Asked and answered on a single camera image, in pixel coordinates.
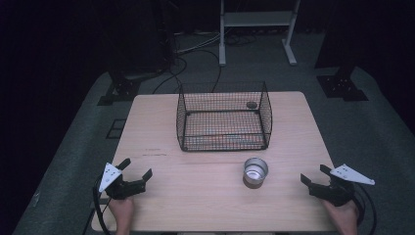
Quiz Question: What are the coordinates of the black wire mesh basket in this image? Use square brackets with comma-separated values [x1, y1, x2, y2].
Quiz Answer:
[175, 80, 274, 153]

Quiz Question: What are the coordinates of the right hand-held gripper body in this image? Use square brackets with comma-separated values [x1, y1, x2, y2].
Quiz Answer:
[307, 163, 376, 208]

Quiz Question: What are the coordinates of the white floor cable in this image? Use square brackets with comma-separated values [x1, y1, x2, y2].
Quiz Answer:
[175, 31, 223, 56]

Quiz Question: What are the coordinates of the silver metal cup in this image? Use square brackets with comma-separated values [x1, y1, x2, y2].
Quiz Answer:
[242, 157, 270, 190]

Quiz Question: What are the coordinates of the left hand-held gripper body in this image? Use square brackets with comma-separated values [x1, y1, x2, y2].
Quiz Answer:
[98, 162, 148, 201]

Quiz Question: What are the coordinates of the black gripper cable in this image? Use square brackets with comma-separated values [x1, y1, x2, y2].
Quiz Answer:
[352, 183, 379, 235]
[92, 175, 113, 235]

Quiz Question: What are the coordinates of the black floor cable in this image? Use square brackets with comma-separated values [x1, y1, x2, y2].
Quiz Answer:
[177, 48, 223, 93]
[152, 55, 189, 95]

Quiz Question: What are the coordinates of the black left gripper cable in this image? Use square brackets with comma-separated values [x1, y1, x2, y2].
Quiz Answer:
[92, 175, 113, 235]

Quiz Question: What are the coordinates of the black stand with base plate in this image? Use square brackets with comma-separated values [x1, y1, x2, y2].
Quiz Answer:
[97, 0, 174, 107]
[313, 0, 370, 103]

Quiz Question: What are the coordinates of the white metal desk frame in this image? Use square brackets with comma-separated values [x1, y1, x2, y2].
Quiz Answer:
[218, 0, 301, 68]

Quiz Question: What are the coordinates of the person's right hand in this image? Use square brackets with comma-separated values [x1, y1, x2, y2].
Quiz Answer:
[320, 198, 360, 235]

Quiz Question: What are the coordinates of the person's left hand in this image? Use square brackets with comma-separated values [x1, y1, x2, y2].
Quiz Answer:
[108, 196, 136, 235]

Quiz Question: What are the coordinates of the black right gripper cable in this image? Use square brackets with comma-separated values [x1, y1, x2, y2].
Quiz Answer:
[352, 183, 379, 235]

